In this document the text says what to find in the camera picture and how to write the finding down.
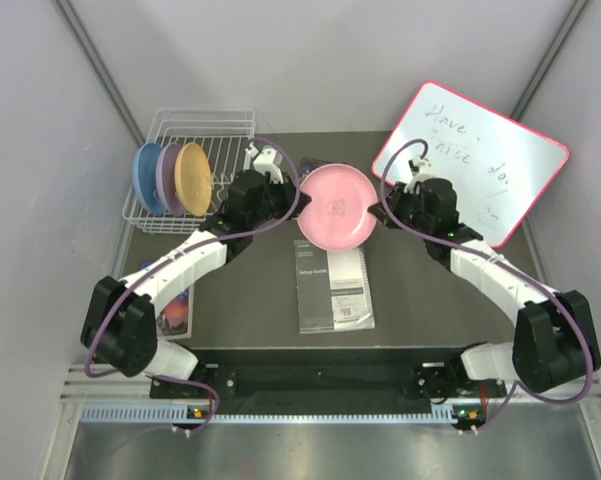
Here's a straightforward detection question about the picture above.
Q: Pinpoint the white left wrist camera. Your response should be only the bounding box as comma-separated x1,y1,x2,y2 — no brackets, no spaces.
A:
245,142,283,183

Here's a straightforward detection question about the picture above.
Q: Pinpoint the white wire dish rack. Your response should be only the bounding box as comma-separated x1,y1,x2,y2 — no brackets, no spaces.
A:
122,108,256,234

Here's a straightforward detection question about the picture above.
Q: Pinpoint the colourful sunset cover book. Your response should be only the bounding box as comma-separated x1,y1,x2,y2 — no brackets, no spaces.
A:
156,286,193,340

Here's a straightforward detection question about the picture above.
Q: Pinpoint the yellow plate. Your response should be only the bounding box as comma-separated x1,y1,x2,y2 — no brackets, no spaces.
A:
175,142,213,217

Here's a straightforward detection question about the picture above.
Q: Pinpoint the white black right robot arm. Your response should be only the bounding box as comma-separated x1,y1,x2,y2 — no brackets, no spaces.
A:
369,178,601,396

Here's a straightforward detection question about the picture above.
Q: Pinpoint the Setup Guide booklet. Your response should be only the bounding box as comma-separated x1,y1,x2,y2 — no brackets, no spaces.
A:
294,240,375,334

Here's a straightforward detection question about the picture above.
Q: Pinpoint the blue plate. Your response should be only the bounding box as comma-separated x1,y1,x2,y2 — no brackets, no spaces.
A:
132,143,166,215

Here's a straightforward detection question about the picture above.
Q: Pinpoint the Tale of Two Cities book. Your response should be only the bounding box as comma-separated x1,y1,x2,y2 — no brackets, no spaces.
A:
298,157,326,178

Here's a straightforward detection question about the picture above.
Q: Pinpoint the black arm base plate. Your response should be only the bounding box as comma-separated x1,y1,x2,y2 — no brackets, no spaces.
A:
149,347,507,414

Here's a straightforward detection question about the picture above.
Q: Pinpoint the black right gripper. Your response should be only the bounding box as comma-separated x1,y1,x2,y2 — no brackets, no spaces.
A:
371,182,434,235

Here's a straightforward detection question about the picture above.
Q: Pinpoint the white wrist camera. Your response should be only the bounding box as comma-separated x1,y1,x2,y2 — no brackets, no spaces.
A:
245,142,283,183
406,155,436,193

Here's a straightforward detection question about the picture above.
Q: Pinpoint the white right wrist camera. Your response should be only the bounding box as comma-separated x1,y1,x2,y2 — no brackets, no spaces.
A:
406,155,436,193

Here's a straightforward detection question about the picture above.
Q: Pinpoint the purple plate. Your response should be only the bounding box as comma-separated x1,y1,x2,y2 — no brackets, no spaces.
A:
156,142,186,216

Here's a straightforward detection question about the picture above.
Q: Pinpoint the pink plate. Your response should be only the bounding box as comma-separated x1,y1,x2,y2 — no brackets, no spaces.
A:
297,163,379,251

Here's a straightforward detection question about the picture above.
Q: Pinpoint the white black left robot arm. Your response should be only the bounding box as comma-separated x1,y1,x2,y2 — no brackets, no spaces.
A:
80,170,310,397

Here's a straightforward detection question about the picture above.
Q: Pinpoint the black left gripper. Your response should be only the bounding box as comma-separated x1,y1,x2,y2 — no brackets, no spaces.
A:
248,172,311,229

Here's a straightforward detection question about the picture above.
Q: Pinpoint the blue slotted cable duct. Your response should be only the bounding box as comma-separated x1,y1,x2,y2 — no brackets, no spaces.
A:
80,403,479,425

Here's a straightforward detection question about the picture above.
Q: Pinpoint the pink framed whiteboard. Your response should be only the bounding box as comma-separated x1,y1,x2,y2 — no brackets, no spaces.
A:
372,81,570,248

